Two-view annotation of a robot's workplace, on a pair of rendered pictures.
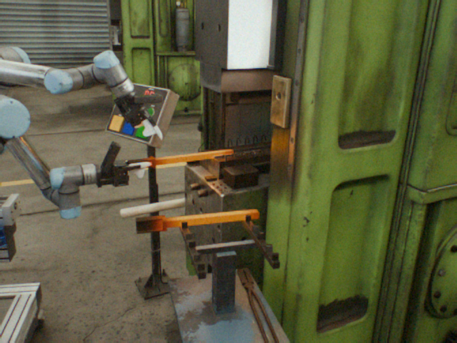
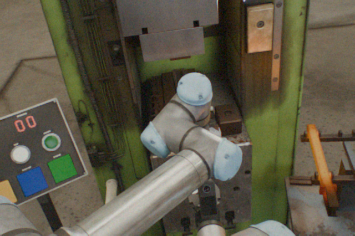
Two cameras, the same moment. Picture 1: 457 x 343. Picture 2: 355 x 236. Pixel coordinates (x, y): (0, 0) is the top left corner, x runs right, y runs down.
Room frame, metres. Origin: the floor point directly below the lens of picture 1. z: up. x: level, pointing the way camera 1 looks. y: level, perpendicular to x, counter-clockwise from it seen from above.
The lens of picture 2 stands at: (1.27, 1.08, 1.84)
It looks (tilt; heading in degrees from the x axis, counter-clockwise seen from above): 36 degrees down; 296
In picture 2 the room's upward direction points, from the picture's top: 8 degrees counter-clockwise
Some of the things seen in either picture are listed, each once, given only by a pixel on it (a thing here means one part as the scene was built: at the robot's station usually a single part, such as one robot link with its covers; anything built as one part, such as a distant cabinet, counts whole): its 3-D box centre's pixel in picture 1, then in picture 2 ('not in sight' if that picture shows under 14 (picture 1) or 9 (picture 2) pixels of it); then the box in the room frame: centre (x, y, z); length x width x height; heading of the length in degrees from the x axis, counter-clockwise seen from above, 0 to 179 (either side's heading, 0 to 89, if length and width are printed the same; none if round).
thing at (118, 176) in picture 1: (111, 173); (207, 216); (1.54, 0.43, 0.98); 0.12 x 0.08 x 0.09; 117
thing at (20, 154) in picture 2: not in sight; (20, 154); (2.14, 0.45, 1.09); 0.05 x 0.03 x 0.04; 27
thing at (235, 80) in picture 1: (255, 74); (167, 20); (1.84, -0.12, 1.32); 0.42 x 0.20 x 0.10; 117
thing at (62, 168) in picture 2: (143, 131); (62, 168); (2.05, 0.40, 1.01); 0.07 x 0.05 x 0.07; 52
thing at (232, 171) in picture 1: (241, 176); (227, 119); (1.62, -0.07, 0.95); 0.12 x 0.08 x 0.06; 117
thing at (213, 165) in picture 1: (251, 156); (178, 102); (1.84, -0.12, 0.96); 0.42 x 0.20 x 0.09; 117
